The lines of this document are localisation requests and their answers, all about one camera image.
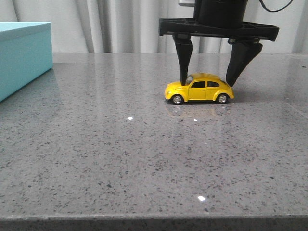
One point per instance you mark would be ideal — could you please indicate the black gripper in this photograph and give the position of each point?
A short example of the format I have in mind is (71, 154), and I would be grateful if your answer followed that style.
(222, 19)

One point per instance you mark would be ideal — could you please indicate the yellow toy beetle car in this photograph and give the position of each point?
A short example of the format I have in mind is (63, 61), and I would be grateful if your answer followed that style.
(199, 87)

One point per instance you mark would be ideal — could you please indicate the light blue storage box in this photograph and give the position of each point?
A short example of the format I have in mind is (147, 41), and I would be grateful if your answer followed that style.
(25, 54)

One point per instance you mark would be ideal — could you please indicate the white pleated curtain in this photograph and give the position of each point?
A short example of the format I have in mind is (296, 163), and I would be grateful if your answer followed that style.
(131, 26)

